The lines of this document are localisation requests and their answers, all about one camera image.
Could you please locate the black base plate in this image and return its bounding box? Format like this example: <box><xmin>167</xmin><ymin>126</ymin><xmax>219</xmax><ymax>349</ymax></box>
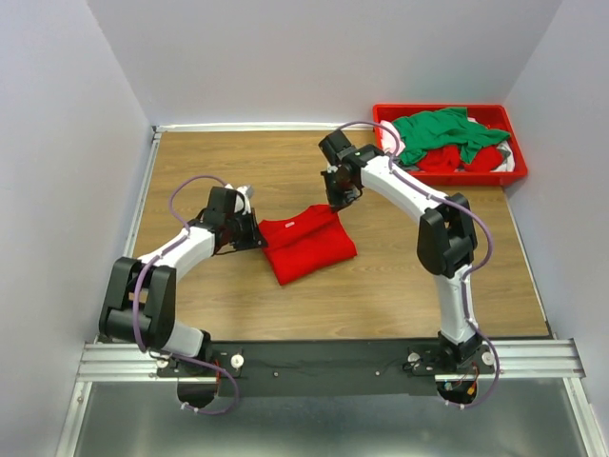
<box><xmin>157</xmin><ymin>338</ymin><xmax>494</xmax><ymax>397</ymax></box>

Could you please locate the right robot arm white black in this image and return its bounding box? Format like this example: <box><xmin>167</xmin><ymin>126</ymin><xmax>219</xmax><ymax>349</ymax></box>
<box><xmin>319</xmin><ymin>130</ymin><xmax>481</xmax><ymax>373</ymax></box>

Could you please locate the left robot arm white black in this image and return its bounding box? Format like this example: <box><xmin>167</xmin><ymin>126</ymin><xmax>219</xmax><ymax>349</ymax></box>
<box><xmin>99</xmin><ymin>185</ymin><xmax>266</xmax><ymax>376</ymax></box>

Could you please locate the pink t shirt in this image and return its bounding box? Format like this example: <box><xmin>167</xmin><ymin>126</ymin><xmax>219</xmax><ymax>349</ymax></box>
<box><xmin>379</xmin><ymin>120</ymin><xmax>405</xmax><ymax>154</ymax></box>

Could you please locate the red plastic bin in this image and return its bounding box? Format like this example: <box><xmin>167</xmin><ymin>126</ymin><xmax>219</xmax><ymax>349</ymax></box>
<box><xmin>372</xmin><ymin>103</ymin><xmax>527</xmax><ymax>186</ymax></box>

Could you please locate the green t shirt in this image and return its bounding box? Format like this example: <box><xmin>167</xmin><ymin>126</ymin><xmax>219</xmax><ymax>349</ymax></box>
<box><xmin>392</xmin><ymin>107</ymin><xmax>511</xmax><ymax>166</ymax></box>

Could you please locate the grey t shirt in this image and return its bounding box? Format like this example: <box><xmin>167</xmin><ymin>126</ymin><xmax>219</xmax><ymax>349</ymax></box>
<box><xmin>396</xmin><ymin>160</ymin><xmax>421</xmax><ymax>173</ymax></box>

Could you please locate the red t shirt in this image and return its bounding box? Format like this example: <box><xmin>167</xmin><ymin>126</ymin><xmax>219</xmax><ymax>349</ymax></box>
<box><xmin>259</xmin><ymin>205</ymin><xmax>358</xmax><ymax>286</ymax></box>
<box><xmin>416</xmin><ymin>145</ymin><xmax>503</xmax><ymax>173</ymax></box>

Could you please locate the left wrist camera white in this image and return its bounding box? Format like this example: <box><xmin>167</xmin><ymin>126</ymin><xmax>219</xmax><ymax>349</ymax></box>
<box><xmin>225</xmin><ymin>184</ymin><xmax>254</xmax><ymax>214</ymax></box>

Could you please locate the red t shirt in bin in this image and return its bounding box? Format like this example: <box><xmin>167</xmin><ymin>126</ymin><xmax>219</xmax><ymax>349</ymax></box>
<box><xmin>416</xmin><ymin>145</ymin><xmax>503</xmax><ymax>173</ymax></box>

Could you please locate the aluminium frame rail front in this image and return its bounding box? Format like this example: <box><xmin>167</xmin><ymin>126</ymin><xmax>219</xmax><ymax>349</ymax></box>
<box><xmin>77</xmin><ymin>339</ymin><xmax>585</xmax><ymax>382</ymax></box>

